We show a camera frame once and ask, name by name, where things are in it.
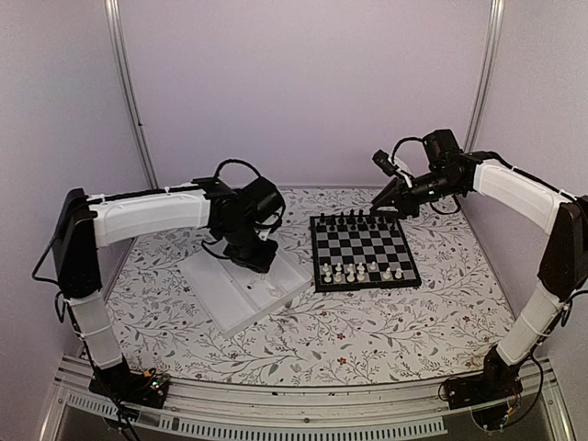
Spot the white plastic tray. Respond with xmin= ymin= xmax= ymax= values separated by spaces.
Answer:
xmin=177 ymin=251 xmax=312 ymax=338

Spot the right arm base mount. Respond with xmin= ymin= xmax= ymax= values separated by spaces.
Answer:
xmin=438 ymin=358 xmax=523 ymax=431

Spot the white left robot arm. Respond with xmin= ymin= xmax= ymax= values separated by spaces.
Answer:
xmin=31 ymin=177 xmax=286 ymax=399

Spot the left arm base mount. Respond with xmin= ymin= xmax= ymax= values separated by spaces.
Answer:
xmin=89 ymin=358 xmax=170 ymax=409

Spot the black chess pawns row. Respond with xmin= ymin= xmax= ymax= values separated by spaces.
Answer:
xmin=315 ymin=219 xmax=400 ymax=232

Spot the front aluminium rail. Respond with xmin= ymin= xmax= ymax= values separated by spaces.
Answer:
xmin=40 ymin=356 xmax=576 ymax=440

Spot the black chess pieces back row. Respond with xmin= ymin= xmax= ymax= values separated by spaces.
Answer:
xmin=311 ymin=209 xmax=398 ymax=227

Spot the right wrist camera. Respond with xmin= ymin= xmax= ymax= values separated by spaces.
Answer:
xmin=372 ymin=150 xmax=413 ymax=187

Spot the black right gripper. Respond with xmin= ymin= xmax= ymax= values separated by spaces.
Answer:
xmin=370 ymin=169 xmax=463 ymax=221

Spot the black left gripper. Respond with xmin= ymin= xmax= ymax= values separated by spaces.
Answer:
xmin=220 ymin=221 xmax=280 ymax=275

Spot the left aluminium frame post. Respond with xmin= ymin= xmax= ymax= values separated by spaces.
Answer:
xmin=104 ymin=0 xmax=159 ymax=189

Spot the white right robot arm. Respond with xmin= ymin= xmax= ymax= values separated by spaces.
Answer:
xmin=371 ymin=129 xmax=587 ymax=367

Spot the right aluminium frame post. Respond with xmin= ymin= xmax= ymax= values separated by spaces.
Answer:
xmin=463 ymin=0 xmax=505 ymax=152

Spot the black and silver chessboard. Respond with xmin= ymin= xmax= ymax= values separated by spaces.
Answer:
xmin=310 ymin=218 xmax=422 ymax=292

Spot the aluminium frame post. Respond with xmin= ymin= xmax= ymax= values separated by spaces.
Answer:
xmin=104 ymin=0 xmax=159 ymax=189
xmin=463 ymin=0 xmax=505 ymax=152

